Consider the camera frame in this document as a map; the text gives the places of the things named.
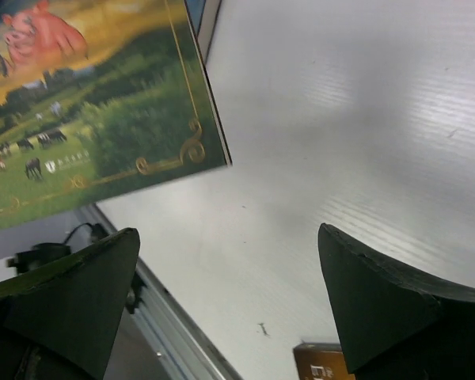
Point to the aluminium front rail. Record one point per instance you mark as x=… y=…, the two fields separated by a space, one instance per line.
x=157 y=339

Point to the Animal Farm green book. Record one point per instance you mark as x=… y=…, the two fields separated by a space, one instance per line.
x=99 y=99

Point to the brown orange Leonard Tulane book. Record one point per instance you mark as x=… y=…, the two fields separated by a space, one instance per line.
x=320 y=361

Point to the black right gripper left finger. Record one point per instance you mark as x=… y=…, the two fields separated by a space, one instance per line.
x=60 y=321

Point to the Jane Eyre blue book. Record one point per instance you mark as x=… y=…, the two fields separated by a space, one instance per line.
x=203 y=15

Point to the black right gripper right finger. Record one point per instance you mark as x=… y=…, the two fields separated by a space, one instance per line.
x=395 y=321

